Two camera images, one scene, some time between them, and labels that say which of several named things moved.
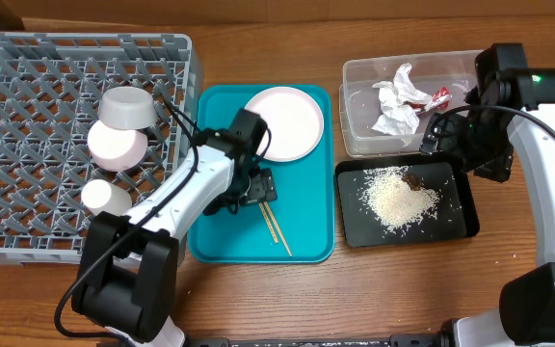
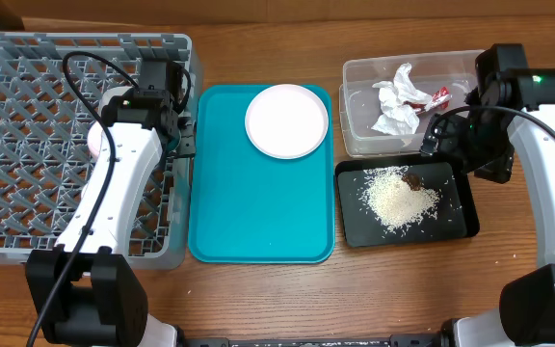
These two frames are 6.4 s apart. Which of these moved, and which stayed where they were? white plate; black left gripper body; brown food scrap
Moved: black left gripper body
Stayed: brown food scrap; white plate
